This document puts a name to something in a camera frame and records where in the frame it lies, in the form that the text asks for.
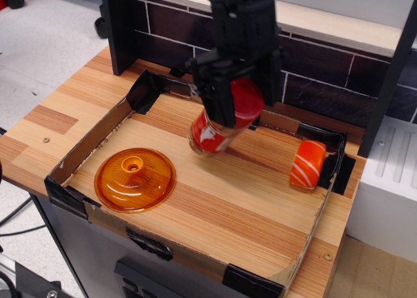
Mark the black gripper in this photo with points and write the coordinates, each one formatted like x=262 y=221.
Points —
x=246 y=42

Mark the red-capped spice bottle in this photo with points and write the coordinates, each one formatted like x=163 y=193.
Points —
x=219 y=124

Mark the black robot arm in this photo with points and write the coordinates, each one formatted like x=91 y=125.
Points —
x=246 y=37

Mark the cardboard fence with black tape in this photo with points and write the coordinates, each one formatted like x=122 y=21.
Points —
x=233 y=226

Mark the salmon sushi toy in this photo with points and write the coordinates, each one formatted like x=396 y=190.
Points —
x=307 y=164

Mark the orange transparent pot lid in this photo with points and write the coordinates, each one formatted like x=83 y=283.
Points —
x=135 y=180

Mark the black caster wheel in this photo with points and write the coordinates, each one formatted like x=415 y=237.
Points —
x=100 y=24

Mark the white grooved side cabinet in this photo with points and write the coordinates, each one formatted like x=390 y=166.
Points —
x=383 y=214

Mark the black equipment with bolt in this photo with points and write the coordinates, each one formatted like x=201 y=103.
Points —
x=19 y=281

